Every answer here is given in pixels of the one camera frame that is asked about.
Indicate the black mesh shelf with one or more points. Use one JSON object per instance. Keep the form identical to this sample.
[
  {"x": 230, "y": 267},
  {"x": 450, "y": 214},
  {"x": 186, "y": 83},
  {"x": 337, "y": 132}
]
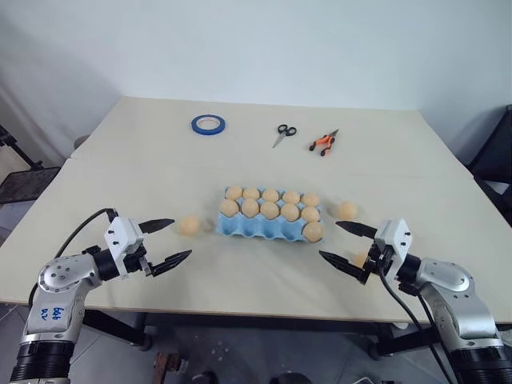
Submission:
[{"x": 24, "y": 184}]

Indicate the tan egg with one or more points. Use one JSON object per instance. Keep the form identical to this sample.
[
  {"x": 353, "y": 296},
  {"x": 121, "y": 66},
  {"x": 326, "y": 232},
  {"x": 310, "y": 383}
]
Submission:
[
  {"x": 189, "y": 225},
  {"x": 346, "y": 209},
  {"x": 310, "y": 198},
  {"x": 270, "y": 194},
  {"x": 291, "y": 196},
  {"x": 229, "y": 208},
  {"x": 234, "y": 192},
  {"x": 360, "y": 259},
  {"x": 310, "y": 213},
  {"x": 289, "y": 211},
  {"x": 251, "y": 193},
  {"x": 269, "y": 210},
  {"x": 313, "y": 232},
  {"x": 250, "y": 208}
]

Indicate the blue tape roll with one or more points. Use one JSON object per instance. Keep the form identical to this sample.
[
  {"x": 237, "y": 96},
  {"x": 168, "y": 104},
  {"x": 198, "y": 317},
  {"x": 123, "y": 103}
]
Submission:
[{"x": 198, "y": 127}]

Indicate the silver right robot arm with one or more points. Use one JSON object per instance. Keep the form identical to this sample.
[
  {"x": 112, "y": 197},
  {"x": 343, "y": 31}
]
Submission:
[{"x": 456, "y": 292}]

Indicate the black table frame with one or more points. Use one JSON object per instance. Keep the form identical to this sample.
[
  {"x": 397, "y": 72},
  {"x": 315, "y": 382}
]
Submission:
[{"x": 116, "y": 326}]

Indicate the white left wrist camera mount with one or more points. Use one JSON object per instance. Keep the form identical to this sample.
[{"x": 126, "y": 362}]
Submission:
[{"x": 122, "y": 236}]

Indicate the blue egg carton with eggs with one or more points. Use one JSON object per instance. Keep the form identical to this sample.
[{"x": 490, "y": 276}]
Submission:
[{"x": 240, "y": 230}]

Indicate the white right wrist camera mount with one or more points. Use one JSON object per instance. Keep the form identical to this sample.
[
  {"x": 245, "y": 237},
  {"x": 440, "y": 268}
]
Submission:
[{"x": 394, "y": 238}]

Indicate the brown rusty bracket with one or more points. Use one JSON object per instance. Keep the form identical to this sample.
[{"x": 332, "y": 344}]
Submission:
[{"x": 168, "y": 364}]

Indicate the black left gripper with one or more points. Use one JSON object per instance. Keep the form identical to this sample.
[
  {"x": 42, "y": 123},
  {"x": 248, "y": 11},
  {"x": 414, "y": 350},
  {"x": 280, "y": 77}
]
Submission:
[{"x": 136, "y": 262}]

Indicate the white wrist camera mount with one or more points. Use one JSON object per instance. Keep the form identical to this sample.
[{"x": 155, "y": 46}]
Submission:
[
  {"x": 122, "y": 236},
  {"x": 394, "y": 238}
]

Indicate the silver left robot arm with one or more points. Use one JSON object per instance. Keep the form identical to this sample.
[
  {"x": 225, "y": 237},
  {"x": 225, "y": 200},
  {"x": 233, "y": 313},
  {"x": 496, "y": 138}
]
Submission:
[{"x": 60, "y": 276}]

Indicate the orange black cutting pliers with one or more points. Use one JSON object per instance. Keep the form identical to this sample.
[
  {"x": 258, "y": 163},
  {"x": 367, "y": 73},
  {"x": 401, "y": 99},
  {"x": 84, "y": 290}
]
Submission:
[{"x": 322, "y": 142}]

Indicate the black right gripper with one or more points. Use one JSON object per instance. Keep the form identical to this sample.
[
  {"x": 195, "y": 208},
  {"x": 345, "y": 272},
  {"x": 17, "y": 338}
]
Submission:
[{"x": 378, "y": 260}]

